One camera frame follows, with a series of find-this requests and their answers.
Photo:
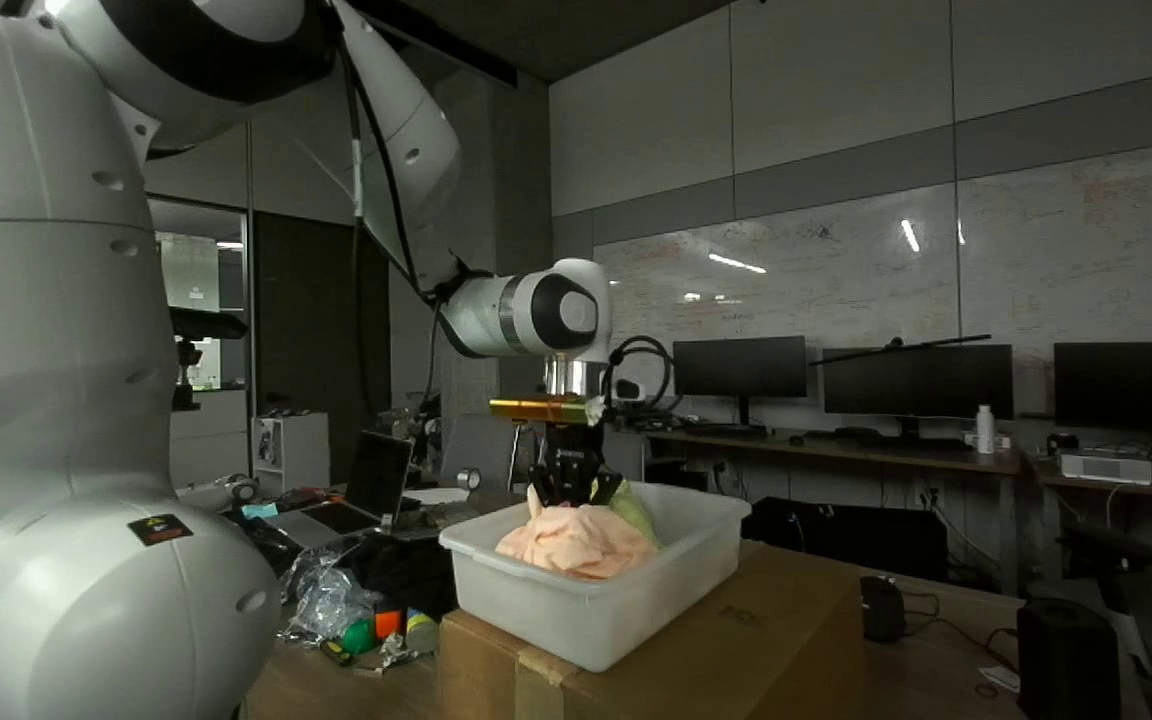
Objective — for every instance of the pink peach cloth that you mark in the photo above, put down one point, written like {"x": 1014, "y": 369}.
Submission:
{"x": 579, "y": 543}

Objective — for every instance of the black monitor left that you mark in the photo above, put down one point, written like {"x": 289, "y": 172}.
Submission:
{"x": 771, "y": 366}

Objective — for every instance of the open laptop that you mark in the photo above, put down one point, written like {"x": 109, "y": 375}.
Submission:
{"x": 361, "y": 507}

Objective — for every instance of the green toy block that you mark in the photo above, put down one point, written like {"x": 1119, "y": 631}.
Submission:
{"x": 349, "y": 647}

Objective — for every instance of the black monitor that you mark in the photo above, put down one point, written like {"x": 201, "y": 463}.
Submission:
{"x": 1105, "y": 385}
{"x": 919, "y": 382}
{"x": 771, "y": 366}

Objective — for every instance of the crumpled clear plastic bag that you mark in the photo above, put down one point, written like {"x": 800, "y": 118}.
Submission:
{"x": 321, "y": 600}

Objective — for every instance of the black monitor middle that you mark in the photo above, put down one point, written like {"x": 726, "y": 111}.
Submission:
{"x": 919, "y": 382}

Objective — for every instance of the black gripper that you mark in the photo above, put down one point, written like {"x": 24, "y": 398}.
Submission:
{"x": 571, "y": 463}

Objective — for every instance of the black fabric bag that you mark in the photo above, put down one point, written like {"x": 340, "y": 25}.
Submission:
{"x": 408, "y": 575}

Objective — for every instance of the white plastic bottle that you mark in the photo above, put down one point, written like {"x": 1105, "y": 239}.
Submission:
{"x": 984, "y": 428}

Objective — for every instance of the black monitor right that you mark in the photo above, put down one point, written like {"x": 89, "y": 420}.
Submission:
{"x": 1105, "y": 385}

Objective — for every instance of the white projector box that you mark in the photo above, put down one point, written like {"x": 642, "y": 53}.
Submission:
{"x": 1105, "y": 471}

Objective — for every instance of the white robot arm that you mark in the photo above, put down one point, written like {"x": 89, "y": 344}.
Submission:
{"x": 117, "y": 598}

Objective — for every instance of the yellow green cloth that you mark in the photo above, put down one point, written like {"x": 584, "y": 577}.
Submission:
{"x": 632, "y": 515}

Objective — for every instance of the black cylindrical speaker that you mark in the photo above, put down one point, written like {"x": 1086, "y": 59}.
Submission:
{"x": 1071, "y": 660}

